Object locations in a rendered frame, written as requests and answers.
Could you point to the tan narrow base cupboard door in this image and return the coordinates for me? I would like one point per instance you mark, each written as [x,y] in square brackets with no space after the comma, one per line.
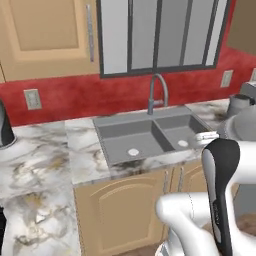
[195,176]

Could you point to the tan wall cupboard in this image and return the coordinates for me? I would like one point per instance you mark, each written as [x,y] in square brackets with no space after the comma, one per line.
[243,23]

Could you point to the black and silver kettle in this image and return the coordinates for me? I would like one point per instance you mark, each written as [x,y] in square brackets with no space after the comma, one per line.
[5,130]

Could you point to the grey curved tap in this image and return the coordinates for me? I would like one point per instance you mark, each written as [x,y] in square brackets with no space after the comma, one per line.
[150,105]

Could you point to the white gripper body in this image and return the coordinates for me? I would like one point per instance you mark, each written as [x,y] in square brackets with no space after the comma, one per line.
[202,141]

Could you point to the grey wall socket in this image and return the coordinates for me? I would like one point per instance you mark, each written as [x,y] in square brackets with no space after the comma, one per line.
[227,78]
[253,75]
[32,99]

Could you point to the tan wall cupboard door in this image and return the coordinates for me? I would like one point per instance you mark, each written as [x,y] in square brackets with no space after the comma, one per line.
[46,36]

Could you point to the grey dishwasher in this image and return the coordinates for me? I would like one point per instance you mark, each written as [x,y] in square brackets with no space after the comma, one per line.
[245,200]

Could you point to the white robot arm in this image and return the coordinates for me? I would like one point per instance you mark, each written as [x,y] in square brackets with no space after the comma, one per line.
[186,213]

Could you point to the tan wide base cupboard door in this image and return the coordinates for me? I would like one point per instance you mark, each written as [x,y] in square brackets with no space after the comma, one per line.
[116,213]

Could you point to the grey small appliance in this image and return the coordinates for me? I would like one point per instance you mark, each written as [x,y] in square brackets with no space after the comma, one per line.
[249,88]

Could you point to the black appliance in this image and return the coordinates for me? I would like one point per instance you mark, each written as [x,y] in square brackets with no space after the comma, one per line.
[2,230]

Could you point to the dark framed window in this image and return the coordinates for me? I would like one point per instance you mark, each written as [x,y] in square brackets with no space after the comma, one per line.
[143,33]

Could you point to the grey double sink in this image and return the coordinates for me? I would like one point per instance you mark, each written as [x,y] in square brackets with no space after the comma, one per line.
[133,140]

